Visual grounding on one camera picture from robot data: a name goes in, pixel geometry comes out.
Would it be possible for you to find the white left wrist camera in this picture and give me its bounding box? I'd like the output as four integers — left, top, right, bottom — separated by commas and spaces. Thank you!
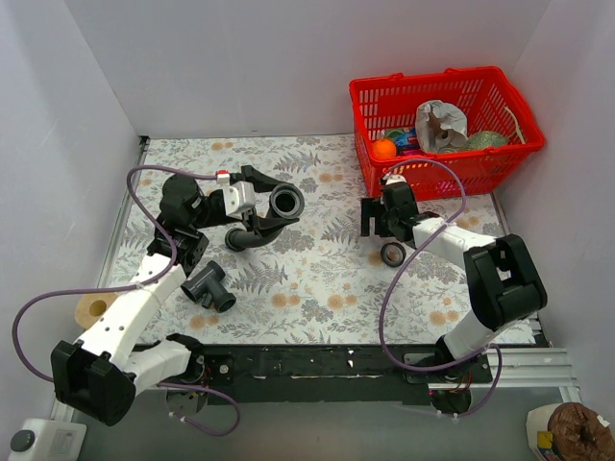
216, 170, 256, 220

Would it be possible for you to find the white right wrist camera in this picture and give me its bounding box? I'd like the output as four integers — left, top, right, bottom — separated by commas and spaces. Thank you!
381, 174, 406, 187

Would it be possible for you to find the brown item in white cup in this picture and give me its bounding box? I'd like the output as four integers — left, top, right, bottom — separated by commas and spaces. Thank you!
526, 402, 614, 461

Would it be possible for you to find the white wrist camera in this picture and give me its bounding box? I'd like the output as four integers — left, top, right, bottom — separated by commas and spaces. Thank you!
216, 170, 256, 220
381, 174, 406, 187

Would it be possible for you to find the red plastic basket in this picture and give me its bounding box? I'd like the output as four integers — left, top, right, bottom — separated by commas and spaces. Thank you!
349, 66, 546, 200

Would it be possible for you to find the floral table mat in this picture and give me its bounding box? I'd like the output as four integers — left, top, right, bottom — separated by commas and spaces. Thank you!
111, 133, 537, 346

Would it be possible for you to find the green netted melon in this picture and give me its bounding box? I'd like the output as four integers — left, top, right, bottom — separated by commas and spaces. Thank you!
462, 106, 527, 152

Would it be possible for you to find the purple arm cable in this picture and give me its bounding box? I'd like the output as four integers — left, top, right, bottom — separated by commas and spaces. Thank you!
11, 164, 240, 437
378, 158, 504, 417

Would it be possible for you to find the beige tape roll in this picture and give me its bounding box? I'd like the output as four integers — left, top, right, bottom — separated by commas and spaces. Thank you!
74, 293, 118, 329

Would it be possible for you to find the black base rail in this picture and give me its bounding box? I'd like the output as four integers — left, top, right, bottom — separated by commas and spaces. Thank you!
167, 345, 490, 405

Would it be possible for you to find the white grey button device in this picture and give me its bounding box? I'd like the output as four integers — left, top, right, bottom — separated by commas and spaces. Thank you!
8, 419, 87, 461

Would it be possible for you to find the grey tee pipe fitting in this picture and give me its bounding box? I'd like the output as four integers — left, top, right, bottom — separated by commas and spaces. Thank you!
181, 260, 236, 313

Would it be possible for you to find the black corrugated hose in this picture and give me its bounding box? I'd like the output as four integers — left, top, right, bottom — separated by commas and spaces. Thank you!
224, 182, 307, 253

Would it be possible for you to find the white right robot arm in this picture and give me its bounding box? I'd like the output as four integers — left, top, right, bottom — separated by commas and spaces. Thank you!
360, 181, 548, 382

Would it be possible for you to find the orange fruit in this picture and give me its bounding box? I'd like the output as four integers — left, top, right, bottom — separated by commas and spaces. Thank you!
372, 138, 398, 160

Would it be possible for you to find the colourful snack packet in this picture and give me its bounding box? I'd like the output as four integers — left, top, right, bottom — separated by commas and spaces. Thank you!
383, 127, 420, 157

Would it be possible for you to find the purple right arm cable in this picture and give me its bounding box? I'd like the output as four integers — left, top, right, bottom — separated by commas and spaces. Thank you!
378, 158, 504, 417

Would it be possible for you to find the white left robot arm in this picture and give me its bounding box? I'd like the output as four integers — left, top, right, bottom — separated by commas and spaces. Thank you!
51, 165, 305, 426

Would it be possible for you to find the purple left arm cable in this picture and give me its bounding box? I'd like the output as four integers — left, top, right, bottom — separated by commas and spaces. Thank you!
11, 164, 240, 437

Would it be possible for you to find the crumpled grey paper bag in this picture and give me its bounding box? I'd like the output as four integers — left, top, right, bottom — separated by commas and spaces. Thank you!
414, 100, 468, 154

